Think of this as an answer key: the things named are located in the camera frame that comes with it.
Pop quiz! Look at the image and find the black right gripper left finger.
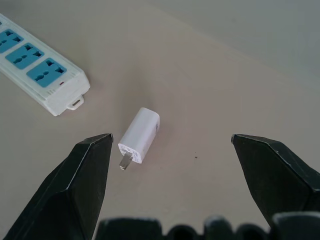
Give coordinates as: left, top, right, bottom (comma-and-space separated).
1, 133, 114, 240

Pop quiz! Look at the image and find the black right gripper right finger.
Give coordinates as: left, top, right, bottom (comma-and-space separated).
231, 133, 320, 229

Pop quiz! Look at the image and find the white plug adapter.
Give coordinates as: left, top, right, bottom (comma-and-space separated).
117, 107, 161, 171

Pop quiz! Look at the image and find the white blue power strip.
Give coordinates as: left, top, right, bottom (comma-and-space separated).
0, 13, 91, 117

